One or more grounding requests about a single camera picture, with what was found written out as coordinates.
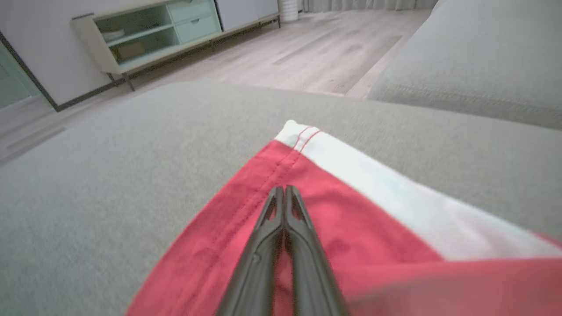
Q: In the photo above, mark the grey sofa seat cushion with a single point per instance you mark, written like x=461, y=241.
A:
x=109, y=197
x=478, y=61

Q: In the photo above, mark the stacked plates in cabinet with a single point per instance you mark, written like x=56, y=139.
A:
x=113, y=35

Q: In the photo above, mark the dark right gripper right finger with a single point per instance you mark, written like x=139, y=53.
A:
x=311, y=272

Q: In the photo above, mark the grey curtain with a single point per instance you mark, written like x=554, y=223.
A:
x=373, y=4

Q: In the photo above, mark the tan box in cabinet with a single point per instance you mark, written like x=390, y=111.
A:
x=130, y=50

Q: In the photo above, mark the red shorts with white stripes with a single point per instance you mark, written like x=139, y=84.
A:
x=373, y=228

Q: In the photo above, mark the low grey media cabinet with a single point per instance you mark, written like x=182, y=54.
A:
x=197, y=22

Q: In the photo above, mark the white ribbed round bin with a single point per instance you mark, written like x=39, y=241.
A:
x=288, y=9

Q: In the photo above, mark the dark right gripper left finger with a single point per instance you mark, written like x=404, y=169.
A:
x=259, y=263

